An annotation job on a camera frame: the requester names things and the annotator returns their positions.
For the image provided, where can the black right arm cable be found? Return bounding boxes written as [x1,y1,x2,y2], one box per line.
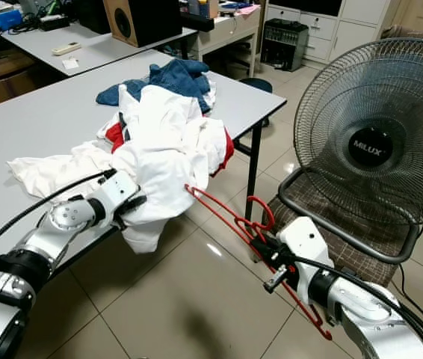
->
[290,254,423,359]

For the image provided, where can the blue denim jeans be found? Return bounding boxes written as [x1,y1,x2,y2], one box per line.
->
[96,58,212,113]

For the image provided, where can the white shirt black print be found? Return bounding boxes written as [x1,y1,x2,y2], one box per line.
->
[6,84,231,255]

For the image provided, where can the blue plastic box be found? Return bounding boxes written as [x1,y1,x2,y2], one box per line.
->
[0,6,27,32]

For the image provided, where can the white drawer cabinet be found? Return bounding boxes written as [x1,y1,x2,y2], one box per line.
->
[264,0,392,64]

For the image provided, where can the large white table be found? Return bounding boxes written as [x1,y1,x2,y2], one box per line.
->
[0,49,287,300]

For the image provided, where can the desk organiser with pens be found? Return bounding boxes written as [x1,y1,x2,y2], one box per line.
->
[185,0,216,19]

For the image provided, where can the black desktop box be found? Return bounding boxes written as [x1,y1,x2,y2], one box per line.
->
[75,0,109,34]

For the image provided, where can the pink paper sheet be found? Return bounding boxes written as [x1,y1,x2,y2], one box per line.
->
[217,4,261,16]

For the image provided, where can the dark blue round stool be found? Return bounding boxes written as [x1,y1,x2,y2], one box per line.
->
[238,77,274,94]

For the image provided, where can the metal frame plaid chair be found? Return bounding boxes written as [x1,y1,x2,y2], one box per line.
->
[268,166,423,285]

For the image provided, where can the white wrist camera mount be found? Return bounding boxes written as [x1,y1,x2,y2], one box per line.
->
[277,217,333,281]
[88,171,143,218]

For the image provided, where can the white work table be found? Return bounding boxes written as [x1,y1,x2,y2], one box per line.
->
[10,22,197,76]

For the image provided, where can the small white desk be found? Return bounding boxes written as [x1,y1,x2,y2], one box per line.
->
[182,7,261,76]

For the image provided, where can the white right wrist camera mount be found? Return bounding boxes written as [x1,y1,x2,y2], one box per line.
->
[277,217,333,281]

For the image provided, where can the black rack audio unit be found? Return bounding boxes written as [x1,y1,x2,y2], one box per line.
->
[260,19,311,72]

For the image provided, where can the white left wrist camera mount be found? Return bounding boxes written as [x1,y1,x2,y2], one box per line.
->
[88,171,143,218]

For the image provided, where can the brown cardboard box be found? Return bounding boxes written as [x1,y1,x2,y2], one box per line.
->
[0,56,37,113]

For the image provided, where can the white remote control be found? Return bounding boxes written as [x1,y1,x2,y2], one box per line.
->
[52,43,83,57]

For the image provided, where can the black floor fan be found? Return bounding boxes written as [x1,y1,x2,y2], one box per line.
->
[294,37,423,240]

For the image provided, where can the wood and black loudspeaker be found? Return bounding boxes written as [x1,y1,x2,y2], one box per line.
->
[103,0,179,47]

